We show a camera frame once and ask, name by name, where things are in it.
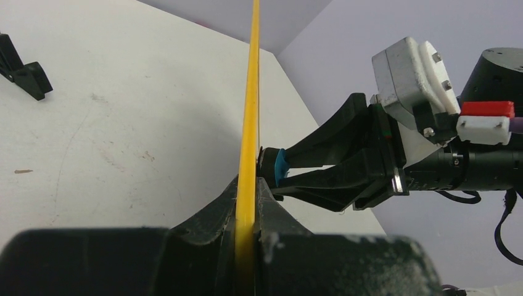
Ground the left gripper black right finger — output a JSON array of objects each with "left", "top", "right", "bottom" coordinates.
[{"left": 255, "top": 177, "right": 350, "bottom": 295}]

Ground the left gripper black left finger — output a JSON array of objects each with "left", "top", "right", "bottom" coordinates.
[{"left": 154, "top": 179, "right": 237, "bottom": 295}]

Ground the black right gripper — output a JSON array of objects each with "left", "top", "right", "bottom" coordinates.
[{"left": 271, "top": 92, "right": 409, "bottom": 212}]

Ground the yellow framed whiteboard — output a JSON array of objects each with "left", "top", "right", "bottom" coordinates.
[{"left": 234, "top": 0, "right": 260, "bottom": 295}]

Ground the blue black whiteboard eraser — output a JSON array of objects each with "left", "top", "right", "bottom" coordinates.
[{"left": 257, "top": 147, "right": 290, "bottom": 188}]

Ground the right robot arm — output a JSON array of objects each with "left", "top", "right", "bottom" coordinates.
[{"left": 258, "top": 39, "right": 522, "bottom": 212}]

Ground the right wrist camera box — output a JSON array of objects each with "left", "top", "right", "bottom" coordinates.
[{"left": 371, "top": 36, "right": 461, "bottom": 146}]

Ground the black wire easel stand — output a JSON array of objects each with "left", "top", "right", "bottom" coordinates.
[{"left": 1, "top": 33, "right": 53, "bottom": 101}]

